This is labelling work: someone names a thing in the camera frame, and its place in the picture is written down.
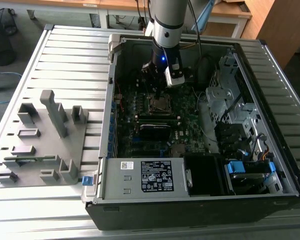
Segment CPU socket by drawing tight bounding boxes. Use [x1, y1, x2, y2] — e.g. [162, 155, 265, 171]
[148, 94, 174, 115]

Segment RAM slot black clips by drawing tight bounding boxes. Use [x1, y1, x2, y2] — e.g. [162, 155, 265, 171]
[139, 113, 179, 118]
[139, 117, 179, 123]

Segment RAM slot white clips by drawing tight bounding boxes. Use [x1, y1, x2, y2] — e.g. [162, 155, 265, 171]
[139, 120, 179, 125]
[139, 115, 179, 120]

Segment silver metal drive cage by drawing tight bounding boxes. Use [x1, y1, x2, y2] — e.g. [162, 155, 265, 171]
[205, 51, 265, 157]

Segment black graphics card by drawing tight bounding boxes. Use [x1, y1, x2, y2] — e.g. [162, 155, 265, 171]
[139, 123, 172, 141]

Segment green motherboard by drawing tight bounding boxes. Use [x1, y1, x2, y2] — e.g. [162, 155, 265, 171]
[114, 74, 217, 159]

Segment small wooden desk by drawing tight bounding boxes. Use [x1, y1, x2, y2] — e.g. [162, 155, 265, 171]
[205, 1, 253, 39]

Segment brown chipset heat sink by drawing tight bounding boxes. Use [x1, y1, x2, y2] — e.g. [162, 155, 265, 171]
[171, 143, 186, 158]

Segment long wooden desk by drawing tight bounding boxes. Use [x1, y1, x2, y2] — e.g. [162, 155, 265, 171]
[0, 0, 151, 29]

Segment black plastic shroud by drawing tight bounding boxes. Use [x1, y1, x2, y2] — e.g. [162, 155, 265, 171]
[183, 153, 227, 197]

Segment gray power supply unit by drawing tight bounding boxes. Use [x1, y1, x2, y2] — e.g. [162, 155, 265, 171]
[96, 156, 191, 201]

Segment wooden cabinet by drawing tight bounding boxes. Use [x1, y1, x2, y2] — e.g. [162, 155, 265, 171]
[241, 0, 300, 70]

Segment hard disk in blue carrier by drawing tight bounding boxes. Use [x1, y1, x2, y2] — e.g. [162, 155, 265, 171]
[226, 160, 277, 195]

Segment gray parts rack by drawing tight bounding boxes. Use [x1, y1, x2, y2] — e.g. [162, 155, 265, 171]
[0, 89, 90, 189]

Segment black waste bin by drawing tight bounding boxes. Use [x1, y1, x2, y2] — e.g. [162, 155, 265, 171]
[0, 34, 18, 67]

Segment black PC case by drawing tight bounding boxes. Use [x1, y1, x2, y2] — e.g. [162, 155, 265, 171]
[80, 33, 300, 231]

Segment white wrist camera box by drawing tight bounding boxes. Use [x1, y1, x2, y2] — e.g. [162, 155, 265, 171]
[164, 64, 186, 88]

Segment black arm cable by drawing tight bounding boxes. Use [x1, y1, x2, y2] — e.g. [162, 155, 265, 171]
[187, 0, 203, 77]

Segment red black twisted wire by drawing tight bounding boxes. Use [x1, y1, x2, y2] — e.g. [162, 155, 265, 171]
[114, 79, 126, 113]

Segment black drive bay bracket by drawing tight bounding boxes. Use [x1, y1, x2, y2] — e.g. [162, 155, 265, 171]
[214, 121, 252, 161]

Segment multicolour power wires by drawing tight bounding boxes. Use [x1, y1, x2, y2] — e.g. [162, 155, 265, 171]
[259, 149, 275, 161]

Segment blue floor cable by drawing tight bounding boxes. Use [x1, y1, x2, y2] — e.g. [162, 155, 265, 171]
[0, 71, 23, 105]

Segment black wire mesh basket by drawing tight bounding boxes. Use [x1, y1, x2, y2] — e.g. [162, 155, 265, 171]
[0, 6, 19, 37]

